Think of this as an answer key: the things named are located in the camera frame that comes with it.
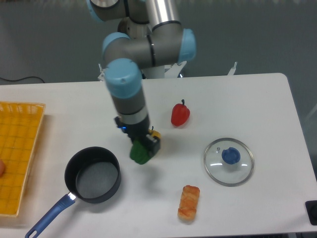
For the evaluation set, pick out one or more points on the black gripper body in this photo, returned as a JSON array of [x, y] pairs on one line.
[[136, 127]]

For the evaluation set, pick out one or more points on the green bell pepper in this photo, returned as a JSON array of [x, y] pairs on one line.
[[139, 154]]

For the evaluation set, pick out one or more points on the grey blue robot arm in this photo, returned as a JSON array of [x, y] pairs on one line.
[[153, 37]]

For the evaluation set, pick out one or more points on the yellow bell pepper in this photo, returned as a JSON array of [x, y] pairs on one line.
[[155, 134]]

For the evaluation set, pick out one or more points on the red bell pepper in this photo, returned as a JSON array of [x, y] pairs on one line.
[[180, 114]]

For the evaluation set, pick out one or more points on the orange toy bread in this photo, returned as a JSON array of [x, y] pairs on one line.
[[188, 203]]

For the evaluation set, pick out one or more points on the glass lid blue knob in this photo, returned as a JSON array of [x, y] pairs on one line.
[[229, 162]]

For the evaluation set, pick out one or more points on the yellow woven basket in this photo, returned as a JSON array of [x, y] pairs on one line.
[[20, 124]]

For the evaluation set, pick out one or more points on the orange object in basket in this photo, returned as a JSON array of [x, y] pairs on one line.
[[2, 167]]

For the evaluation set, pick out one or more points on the black device at table edge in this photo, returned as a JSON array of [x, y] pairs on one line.
[[311, 207]]

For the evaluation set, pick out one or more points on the black pot blue handle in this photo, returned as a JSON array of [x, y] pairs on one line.
[[92, 175]]

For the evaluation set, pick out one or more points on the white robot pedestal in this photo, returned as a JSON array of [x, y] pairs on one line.
[[153, 72]]

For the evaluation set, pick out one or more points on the white right table bracket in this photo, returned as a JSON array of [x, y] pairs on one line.
[[233, 69]]

